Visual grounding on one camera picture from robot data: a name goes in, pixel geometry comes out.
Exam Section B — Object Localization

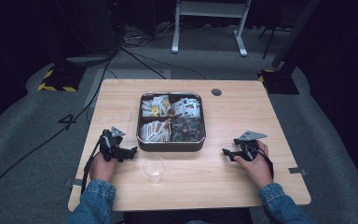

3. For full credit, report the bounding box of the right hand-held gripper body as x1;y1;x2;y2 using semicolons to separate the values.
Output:
233;130;269;162

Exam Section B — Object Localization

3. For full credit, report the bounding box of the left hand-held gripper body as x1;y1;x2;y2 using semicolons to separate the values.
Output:
100;126;129;162

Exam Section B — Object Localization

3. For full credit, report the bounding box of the clear plastic cup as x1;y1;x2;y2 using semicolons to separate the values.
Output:
142;156;166;185

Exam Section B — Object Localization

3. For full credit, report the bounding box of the dark square compartment tray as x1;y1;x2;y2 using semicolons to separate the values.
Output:
136;91;207;153

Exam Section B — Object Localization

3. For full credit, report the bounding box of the person's right hand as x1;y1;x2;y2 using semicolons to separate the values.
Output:
233;139;274;189

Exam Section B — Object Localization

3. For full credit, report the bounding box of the person's left hand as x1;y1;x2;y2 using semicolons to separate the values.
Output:
89;151;118;183

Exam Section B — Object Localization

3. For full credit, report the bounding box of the pile of white red sticks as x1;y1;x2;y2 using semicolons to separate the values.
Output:
139;119;172;143

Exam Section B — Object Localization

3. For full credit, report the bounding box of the pile of dark wrapped candies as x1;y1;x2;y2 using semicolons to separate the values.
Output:
170;117;205;143

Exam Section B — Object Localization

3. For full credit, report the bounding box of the pile of white yellow packets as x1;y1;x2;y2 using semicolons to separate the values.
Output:
141;94;172;118

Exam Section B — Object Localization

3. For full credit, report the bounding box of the grey tape piece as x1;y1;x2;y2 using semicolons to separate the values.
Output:
288;166;308;175
64;177;84;188

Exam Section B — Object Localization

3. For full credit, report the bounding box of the pile of white black packets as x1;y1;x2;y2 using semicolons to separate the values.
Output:
171;97;201;119

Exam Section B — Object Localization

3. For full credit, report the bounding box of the black yellow striped base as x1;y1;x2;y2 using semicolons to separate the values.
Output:
256;68;300;95
36;64;87;92

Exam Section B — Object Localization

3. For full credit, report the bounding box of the dark slanted pole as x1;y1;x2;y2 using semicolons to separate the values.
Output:
271;0;323;70

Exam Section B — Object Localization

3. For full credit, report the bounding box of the white metal stand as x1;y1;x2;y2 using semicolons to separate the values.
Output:
171;0;252;58

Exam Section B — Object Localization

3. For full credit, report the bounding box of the right hand-held gripper black cable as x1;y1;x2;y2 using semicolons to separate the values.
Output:
255;147;275;181

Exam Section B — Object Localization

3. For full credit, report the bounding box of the hand-held gripper black cable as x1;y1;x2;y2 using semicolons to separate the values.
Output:
255;147;275;181
80;136;107;195

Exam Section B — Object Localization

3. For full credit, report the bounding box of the left hand-held gripper black cable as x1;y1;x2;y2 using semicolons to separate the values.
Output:
80;136;107;195

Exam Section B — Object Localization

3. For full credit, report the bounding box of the long black floor cable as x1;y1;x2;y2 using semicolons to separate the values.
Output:
0;46;120;213

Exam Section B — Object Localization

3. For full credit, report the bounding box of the thin black floor cable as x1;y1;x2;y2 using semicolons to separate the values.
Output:
120;46;208;80

